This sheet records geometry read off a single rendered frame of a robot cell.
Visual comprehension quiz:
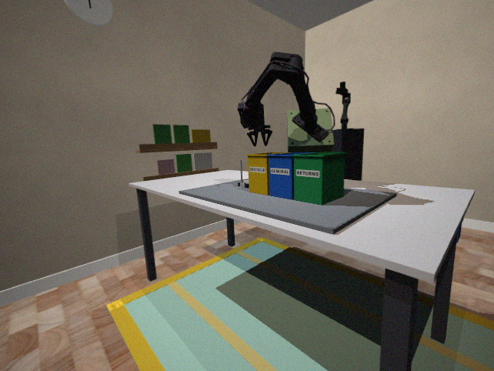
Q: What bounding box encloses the yellow bin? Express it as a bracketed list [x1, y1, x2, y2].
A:
[248, 152, 287, 196]

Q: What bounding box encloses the green bin with label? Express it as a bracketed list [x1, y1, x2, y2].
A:
[294, 152, 347, 205]

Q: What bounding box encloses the blue open bin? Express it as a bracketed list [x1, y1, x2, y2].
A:
[268, 152, 312, 199]

